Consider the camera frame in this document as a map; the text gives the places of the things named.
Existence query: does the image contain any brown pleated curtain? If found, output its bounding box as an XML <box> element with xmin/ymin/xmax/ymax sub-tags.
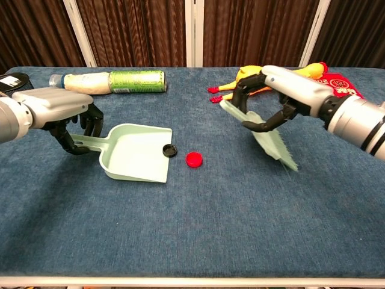
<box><xmin>0</xmin><ymin>0</ymin><xmax>385</xmax><ymax>75</ymax></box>

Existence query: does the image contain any white table edge rail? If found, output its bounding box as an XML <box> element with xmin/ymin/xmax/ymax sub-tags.
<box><xmin>0</xmin><ymin>275</ymin><xmax>385</xmax><ymax>288</ymax></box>

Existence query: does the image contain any white slanted frame post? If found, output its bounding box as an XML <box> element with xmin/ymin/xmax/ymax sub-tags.
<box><xmin>62</xmin><ymin>0</ymin><xmax>97</xmax><ymax>67</ymax></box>
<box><xmin>299</xmin><ymin>0</ymin><xmax>331</xmax><ymax>67</ymax></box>

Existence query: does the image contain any green drink can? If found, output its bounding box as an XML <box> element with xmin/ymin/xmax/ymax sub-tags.
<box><xmin>108</xmin><ymin>70</ymin><xmax>168</xmax><ymax>94</ymax></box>

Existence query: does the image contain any red printed envelope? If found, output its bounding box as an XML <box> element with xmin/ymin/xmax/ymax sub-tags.
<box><xmin>312</xmin><ymin>73</ymin><xmax>365</xmax><ymax>100</ymax></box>

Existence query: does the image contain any blue table cloth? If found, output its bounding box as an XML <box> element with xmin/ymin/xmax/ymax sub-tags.
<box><xmin>0</xmin><ymin>66</ymin><xmax>385</xmax><ymax>279</ymax></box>

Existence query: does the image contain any mint green dustpan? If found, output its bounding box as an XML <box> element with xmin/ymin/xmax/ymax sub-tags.
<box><xmin>70</xmin><ymin>123</ymin><xmax>173</xmax><ymax>184</ymax></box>

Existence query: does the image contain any black mesh pen holder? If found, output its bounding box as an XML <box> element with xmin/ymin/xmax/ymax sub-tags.
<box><xmin>0</xmin><ymin>72</ymin><xmax>32</xmax><ymax>99</ymax></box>

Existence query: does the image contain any mint green hand brush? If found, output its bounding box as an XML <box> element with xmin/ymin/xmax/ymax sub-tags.
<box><xmin>218</xmin><ymin>99</ymin><xmax>300</xmax><ymax>173</ymax></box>

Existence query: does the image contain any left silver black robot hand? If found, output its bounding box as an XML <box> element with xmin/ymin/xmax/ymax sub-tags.
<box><xmin>11</xmin><ymin>87</ymin><xmax>105</xmax><ymax>156</ymax></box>

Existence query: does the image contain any yellow rubber chicken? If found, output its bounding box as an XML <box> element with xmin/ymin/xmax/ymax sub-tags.
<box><xmin>207</xmin><ymin>61</ymin><xmax>328</xmax><ymax>105</ymax></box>

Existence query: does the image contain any red bottle cap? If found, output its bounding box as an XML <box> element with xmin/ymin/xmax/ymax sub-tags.
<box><xmin>185</xmin><ymin>151</ymin><xmax>205</xmax><ymax>169</ymax></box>

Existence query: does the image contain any black bottle cap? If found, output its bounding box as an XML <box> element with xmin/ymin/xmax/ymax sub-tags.
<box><xmin>162</xmin><ymin>143</ymin><xmax>178</xmax><ymax>158</ymax></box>

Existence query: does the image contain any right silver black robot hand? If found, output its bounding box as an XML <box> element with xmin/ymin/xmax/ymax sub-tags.
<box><xmin>233</xmin><ymin>65</ymin><xmax>334</xmax><ymax>133</ymax></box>

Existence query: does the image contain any clear bottle with white filling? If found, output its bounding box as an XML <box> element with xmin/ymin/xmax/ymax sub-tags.
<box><xmin>49</xmin><ymin>73</ymin><xmax>111</xmax><ymax>96</ymax></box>

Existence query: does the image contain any white upright frame post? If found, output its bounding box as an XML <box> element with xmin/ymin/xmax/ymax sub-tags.
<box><xmin>185</xmin><ymin>0</ymin><xmax>205</xmax><ymax>67</ymax></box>

